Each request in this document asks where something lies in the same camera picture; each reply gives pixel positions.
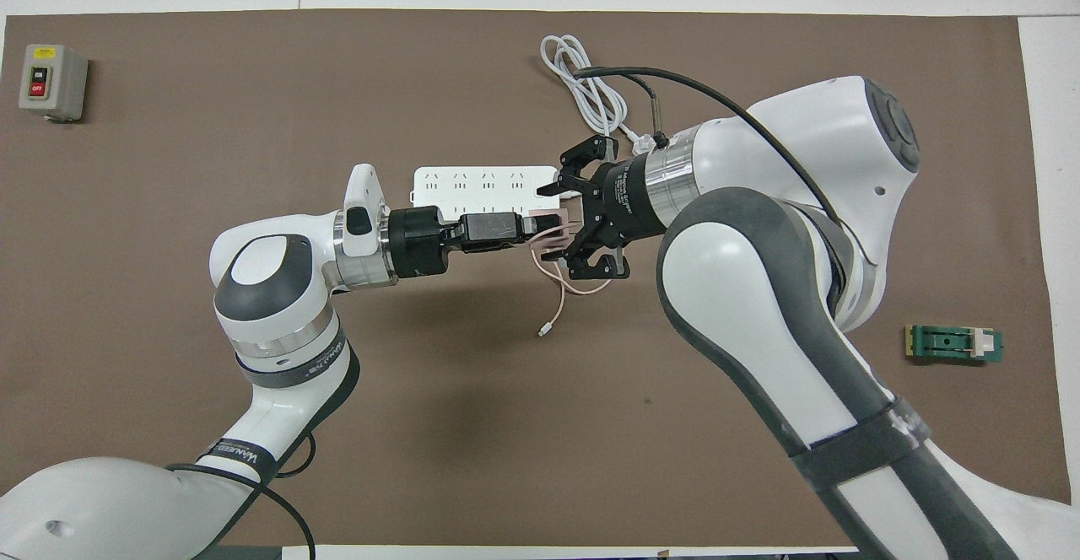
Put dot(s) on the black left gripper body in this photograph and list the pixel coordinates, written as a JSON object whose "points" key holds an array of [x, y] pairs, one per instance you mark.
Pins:
{"points": [[422, 244]]}

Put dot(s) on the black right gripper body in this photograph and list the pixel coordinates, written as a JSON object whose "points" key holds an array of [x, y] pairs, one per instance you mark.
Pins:
{"points": [[624, 201]]}

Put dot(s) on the pink charger adapter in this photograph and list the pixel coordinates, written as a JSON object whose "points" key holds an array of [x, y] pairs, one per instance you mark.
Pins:
{"points": [[548, 244]]}

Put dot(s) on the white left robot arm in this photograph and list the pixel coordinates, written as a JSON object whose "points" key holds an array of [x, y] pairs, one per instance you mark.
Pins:
{"points": [[270, 290]]}

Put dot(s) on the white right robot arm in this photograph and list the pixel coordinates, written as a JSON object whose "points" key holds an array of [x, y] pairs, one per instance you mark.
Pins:
{"points": [[759, 290]]}

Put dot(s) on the white power strip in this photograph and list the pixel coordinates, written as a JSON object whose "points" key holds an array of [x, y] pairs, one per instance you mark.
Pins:
{"points": [[472, 189]]}

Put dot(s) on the brown table mat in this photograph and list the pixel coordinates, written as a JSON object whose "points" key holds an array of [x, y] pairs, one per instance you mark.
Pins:
{"points": [[506, 425]]}

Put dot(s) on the green knife switch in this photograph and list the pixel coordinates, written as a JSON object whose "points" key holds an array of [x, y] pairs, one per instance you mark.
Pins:
{"points": [[945, 342]]}

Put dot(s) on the grey on-off switch box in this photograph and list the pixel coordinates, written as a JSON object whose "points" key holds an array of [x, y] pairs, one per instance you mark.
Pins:
{"points": [[63, 79]]}

